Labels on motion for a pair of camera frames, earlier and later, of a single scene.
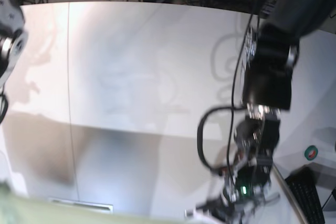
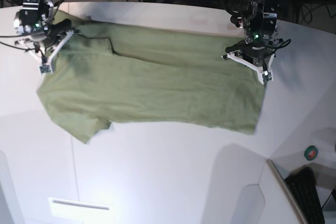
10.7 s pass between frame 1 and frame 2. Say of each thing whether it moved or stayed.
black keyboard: stayed
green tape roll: stayed
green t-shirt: moved
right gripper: moved
